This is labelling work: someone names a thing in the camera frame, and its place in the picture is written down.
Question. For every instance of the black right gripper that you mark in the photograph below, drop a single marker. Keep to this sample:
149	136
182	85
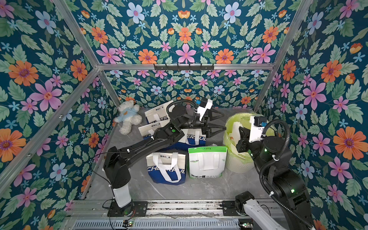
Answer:
244	140

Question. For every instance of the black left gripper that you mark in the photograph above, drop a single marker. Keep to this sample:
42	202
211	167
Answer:
200	124

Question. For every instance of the white trash bin green liner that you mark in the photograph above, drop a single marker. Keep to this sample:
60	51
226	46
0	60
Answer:
238	162

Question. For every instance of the white bag green top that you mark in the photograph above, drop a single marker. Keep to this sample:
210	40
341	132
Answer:
207	162

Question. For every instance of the blue white tote bag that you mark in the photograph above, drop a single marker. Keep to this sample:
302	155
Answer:
157	113
167	168

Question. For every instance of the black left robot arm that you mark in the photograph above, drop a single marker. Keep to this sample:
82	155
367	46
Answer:
183	114

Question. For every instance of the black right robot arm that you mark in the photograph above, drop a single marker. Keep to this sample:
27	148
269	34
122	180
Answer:
266	144

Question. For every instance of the middle right blue white bag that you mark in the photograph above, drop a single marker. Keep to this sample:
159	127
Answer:
192	138

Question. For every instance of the middle left blue white bag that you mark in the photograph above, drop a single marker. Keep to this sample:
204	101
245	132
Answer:
149	129

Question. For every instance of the white teddy bear blue shirt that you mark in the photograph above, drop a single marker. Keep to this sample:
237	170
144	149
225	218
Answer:
128	116

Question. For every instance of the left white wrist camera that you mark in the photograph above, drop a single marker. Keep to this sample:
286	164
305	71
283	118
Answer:
203	105

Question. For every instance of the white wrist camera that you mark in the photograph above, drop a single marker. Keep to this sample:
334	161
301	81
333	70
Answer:
203	105
258	123

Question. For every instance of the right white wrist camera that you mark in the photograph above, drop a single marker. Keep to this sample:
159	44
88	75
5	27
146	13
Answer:
258	123

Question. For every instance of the black wall hook rail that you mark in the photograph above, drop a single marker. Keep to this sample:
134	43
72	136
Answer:
183	67

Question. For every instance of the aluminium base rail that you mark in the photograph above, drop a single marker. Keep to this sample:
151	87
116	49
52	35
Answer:
202	214

